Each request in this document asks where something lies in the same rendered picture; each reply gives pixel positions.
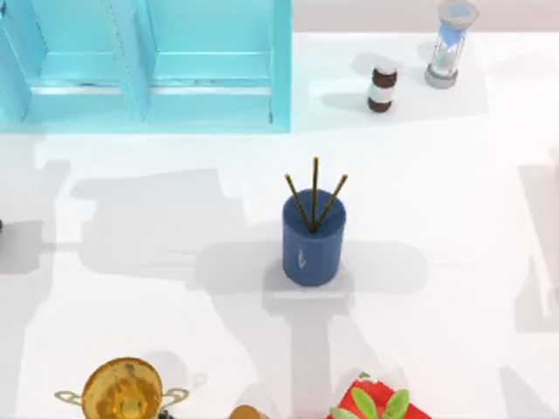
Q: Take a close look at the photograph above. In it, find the blue cylinder with sticks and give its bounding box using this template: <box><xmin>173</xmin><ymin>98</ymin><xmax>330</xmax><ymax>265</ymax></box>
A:
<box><xmin>281</xmin><ymin>156</ymin><xmax>349</xmax><ymax>289</ymax></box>

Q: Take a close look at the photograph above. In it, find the brown and white bottle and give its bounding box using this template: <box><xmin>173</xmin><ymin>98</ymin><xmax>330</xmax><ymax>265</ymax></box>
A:
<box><xmin>367</xmin><ymin>65</ymin><xmax>399</xmax><ymax>114</ymax></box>

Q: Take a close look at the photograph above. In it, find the light blue rack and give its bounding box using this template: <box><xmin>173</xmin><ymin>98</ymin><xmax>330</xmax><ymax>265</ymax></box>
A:
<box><xmin>0</xmin><ymin>0</ymin><xmax>293</xmax><ymax>134</ymax></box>

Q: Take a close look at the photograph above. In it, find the brown rounded object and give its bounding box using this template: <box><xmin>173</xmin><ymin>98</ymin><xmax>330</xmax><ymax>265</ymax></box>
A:
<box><xmin>228</xmin><ymin>404</ymin><xmax>268</xmax><ymax>419</ymax></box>

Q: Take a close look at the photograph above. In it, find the red pot with green plant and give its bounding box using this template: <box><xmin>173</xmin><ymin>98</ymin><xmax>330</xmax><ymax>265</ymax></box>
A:
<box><xmin>328</xmin><ymin>371</ymin><xmax>431</xmax><ymax>419</ymax></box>

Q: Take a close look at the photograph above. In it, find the grey and blue hourglass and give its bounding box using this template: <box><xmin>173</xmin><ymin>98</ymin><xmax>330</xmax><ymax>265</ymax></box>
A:
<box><xmin>424</xmin><ymin>0</ymin><xmax>480</xmax><ymax>89</ymax></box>

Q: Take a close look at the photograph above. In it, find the gold trophy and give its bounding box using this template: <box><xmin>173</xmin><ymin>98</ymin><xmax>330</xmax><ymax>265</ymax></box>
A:
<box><xmin>53</xmin><ymin>356</ymin><xmax>190</xmax><ymax>419</ymax></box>

